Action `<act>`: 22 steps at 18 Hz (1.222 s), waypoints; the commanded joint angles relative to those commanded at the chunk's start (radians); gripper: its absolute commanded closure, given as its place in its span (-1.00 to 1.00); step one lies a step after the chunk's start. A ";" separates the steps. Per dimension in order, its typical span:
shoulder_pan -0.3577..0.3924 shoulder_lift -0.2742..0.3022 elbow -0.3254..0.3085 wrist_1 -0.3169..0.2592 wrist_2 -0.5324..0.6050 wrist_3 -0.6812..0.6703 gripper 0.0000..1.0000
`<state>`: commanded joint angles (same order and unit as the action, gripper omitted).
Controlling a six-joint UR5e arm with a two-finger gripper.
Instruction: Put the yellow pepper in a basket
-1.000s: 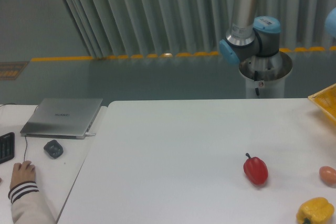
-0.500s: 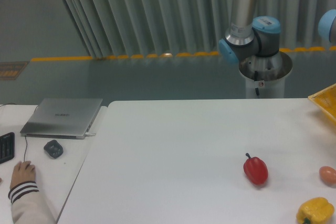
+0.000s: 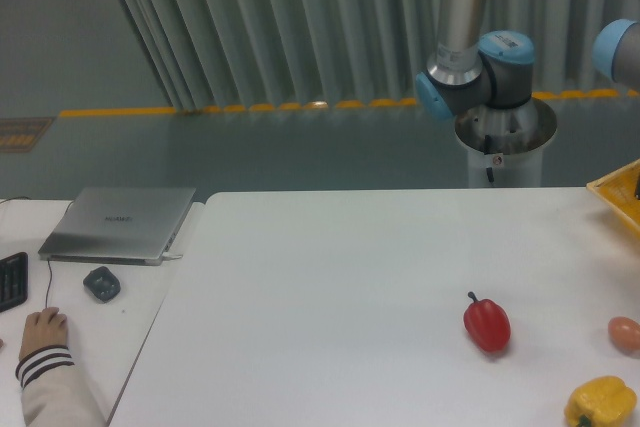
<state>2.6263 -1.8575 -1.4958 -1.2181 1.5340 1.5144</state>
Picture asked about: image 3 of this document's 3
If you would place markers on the person's right hand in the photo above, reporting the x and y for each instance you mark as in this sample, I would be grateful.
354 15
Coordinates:
40 332

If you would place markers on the yellow bell pepper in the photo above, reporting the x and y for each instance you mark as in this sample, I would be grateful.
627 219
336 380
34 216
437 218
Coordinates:
604 401

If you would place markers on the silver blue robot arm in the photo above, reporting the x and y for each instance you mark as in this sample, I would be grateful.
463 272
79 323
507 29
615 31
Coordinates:
496 70

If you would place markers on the white striped sleeve forearm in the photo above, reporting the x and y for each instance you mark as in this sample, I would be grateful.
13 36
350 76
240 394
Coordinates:
55 391

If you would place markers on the red bell pepper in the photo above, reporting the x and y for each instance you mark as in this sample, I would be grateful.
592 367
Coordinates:
487 324

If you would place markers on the computer mouse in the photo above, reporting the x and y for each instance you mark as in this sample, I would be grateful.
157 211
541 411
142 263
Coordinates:
61 321

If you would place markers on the black keyboard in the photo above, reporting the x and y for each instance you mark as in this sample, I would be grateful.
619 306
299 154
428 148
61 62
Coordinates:
13 281

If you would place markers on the small black device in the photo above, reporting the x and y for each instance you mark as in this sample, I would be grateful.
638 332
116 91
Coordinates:
102 284

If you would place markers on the silver closed laptop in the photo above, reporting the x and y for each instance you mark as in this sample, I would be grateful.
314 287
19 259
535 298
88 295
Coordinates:
131 226

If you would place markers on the grey-green pleated curtain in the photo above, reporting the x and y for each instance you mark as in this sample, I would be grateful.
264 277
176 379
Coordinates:
227 53

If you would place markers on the brown egg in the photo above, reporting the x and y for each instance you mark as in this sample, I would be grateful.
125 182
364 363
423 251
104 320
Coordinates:
624 333

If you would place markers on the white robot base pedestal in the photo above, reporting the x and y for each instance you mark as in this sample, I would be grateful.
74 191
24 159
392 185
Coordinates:
505 148

